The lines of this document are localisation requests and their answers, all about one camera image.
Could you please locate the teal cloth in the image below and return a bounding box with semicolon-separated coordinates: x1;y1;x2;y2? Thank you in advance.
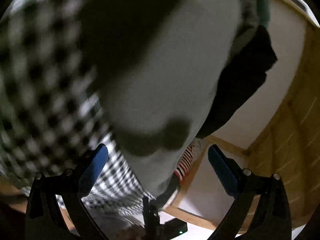
257;0;272;29

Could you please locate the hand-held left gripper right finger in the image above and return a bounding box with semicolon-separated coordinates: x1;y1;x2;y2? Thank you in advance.
207;144;293;240

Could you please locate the large grey sweatshirt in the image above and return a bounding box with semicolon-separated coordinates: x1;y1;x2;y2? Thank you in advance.
80;0;262;207

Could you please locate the black garment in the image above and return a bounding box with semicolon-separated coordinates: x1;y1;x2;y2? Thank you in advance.
196;25;278;139

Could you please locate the wooden bed frame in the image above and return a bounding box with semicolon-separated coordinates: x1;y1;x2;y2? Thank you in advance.
0;130;253;233

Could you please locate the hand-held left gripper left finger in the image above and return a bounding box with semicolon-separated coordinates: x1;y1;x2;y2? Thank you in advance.
25;144;109;240

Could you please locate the red white striped cloth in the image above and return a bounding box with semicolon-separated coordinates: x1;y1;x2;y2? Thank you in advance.
173;144;195;182

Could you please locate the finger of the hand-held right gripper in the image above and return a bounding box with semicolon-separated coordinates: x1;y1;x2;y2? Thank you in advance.
141;196;161;230

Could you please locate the black white checkered bedsheet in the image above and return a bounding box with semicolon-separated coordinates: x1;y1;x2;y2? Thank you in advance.
0;0;158;217

